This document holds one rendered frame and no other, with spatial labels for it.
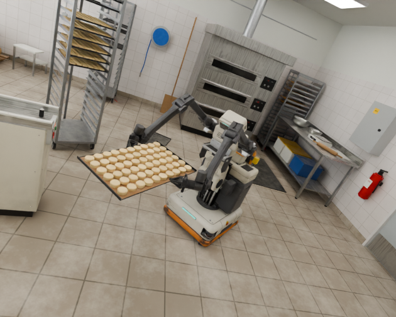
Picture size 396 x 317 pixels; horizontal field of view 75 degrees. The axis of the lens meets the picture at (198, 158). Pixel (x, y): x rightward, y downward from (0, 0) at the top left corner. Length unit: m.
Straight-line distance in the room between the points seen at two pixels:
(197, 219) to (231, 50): 3.34
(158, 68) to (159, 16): 0.98
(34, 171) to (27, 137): 0.28
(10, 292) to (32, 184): 0.74
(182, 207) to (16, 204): 1.39
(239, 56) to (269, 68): 0.63
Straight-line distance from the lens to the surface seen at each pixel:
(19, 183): 2.38
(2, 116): 2.15
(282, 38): 6.39
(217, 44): 4.98
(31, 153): 2.21
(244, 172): 2.55
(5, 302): 2.14
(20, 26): 6.55
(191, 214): 2.61
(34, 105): 2.38
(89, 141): 3.56
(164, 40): 5.77
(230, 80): 5.12
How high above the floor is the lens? 1.79
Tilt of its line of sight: 24 degrees down
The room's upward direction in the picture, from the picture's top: 22 degrees clockwise
